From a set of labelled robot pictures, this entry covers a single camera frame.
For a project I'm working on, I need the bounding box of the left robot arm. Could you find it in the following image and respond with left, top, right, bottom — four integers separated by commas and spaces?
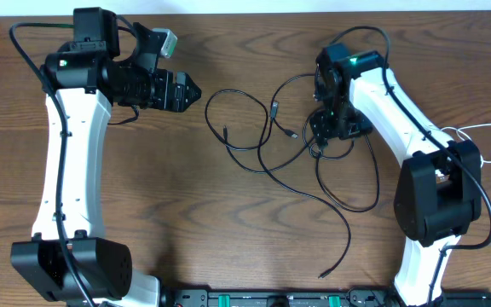
10, 8, 201, 306

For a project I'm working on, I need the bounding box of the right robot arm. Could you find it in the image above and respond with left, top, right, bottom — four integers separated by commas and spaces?
309, 43, 491, 306

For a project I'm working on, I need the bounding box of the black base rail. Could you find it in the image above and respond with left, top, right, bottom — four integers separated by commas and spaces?
164, 288, 491, 307

